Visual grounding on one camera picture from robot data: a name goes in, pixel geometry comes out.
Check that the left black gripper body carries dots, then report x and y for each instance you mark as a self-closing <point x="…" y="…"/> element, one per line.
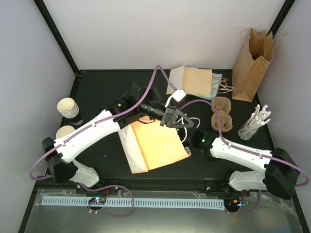
<point x="166" y="119"/>

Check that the orange paper bag white handles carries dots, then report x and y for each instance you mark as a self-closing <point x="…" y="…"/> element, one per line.
<point x="148" y="146"/>

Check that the brown pulp cup carrier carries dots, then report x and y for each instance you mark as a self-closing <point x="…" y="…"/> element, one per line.
<point x="223" y="107"/>

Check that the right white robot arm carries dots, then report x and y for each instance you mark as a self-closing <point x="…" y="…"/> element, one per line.
<point x="267" y="169"/>

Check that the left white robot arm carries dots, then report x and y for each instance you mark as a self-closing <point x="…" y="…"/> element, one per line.
<point x="136" y="103"/>

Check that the tan flat paper bag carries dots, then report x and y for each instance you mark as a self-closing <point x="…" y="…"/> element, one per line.
<point x="177" y="78"/>

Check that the light blue flat paper bag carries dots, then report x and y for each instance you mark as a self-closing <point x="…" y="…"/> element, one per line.
<point x="201" y="82"/>

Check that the white stirrer bundle in cup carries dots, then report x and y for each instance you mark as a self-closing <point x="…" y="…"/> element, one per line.
<point x="258" y="118"/>

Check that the standing brown paper bag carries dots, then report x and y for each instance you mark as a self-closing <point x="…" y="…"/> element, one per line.
<point x="252" y="64"/>

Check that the far white paper cup stack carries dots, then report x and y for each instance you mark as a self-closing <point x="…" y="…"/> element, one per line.
<point x="69" y="109"/>

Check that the white paper cup stack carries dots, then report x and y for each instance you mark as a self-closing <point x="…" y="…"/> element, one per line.
<point x="63" y="131"/>
<point x="69" y="109"/>

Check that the near white paper cup stack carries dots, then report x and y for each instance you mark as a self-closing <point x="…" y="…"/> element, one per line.
<point x="63" y="131"/>

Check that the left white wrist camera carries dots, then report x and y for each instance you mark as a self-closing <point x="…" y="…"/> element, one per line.
<point x="178" y="95"/>

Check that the light blue cable duct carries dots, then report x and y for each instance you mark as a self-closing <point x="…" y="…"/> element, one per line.
<point x="136" y="202"/>

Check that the right black frame post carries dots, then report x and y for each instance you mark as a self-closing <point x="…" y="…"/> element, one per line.
<point x="285" y="9"/>

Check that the black frame post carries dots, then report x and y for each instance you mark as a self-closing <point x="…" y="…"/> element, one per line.
<point x="285" y="9"/>
<point x="56" y="34"/>

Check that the left black frame post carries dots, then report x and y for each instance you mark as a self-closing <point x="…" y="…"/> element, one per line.
<point x="56" y="34"/>

